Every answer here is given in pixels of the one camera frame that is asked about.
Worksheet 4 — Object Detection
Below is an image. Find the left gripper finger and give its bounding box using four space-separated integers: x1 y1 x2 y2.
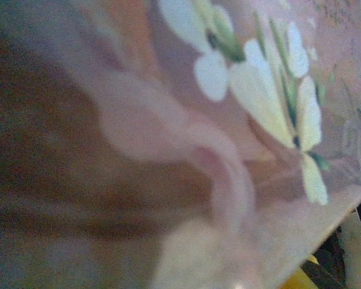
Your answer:
281 254 348 289

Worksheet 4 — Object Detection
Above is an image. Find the pink floral printed box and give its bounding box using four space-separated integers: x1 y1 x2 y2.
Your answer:
0 0 361 289

